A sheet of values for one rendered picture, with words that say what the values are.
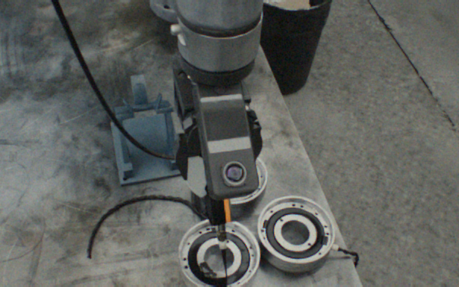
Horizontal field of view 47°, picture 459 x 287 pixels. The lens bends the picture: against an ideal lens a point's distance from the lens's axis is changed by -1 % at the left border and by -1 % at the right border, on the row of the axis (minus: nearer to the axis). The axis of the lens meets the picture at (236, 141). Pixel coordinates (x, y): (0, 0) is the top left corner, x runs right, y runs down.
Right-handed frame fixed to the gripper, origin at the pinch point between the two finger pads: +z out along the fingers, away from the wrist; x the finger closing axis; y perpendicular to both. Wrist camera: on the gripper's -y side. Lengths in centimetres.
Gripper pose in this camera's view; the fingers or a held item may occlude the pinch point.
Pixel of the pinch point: (216, 191)
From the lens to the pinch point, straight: 64.3
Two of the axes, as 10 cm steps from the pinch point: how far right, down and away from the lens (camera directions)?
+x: -9.6, 1.6, -2.1
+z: -0.6, 6.5, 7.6
